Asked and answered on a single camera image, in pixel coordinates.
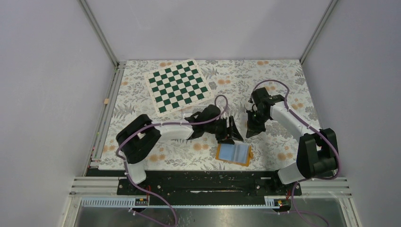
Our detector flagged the green white chessboard mat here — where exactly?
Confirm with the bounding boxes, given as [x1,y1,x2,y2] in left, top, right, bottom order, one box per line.
[144,59,215,117]

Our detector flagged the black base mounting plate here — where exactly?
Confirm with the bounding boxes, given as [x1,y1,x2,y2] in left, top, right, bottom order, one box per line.
[117,170,302,206]

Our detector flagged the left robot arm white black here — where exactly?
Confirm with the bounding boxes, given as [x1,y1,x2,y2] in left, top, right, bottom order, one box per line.
[116,105,244,194]

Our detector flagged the slotted white cable duct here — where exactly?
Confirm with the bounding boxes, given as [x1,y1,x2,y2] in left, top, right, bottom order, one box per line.
[80,196,284,210]

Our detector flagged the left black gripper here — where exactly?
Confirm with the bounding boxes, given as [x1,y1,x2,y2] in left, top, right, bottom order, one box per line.
[205,116,243,145]

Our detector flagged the floral tablecloth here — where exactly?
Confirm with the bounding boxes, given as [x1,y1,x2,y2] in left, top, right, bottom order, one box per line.
[98,60,320,171]

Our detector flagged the clear plastic box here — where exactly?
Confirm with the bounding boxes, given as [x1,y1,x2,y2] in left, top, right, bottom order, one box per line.
[181,105,208,118]

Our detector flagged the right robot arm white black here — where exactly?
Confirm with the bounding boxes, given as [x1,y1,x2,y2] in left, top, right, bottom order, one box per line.
[246,88,339,195]

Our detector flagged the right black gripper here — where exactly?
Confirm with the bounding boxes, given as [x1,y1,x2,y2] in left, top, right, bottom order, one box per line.
[246,110,270,139]

